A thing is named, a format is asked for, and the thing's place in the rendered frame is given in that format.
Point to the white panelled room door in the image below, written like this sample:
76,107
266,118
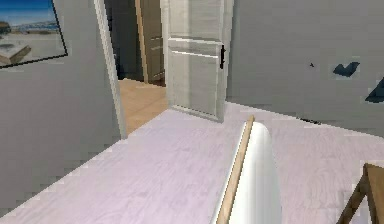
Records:
195,60

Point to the framed beach picture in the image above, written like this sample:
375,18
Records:
26,30

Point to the brown wooden table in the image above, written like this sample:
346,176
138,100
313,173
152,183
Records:
370,193

